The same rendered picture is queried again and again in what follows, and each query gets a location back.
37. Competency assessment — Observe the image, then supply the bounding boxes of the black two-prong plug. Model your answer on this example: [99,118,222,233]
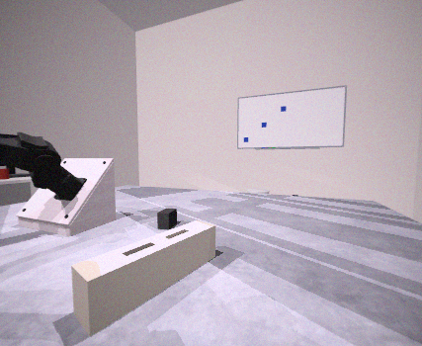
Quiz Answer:
[157,208,177,230]

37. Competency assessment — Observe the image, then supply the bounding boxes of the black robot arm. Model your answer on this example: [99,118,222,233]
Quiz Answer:
[0,132,87,201]

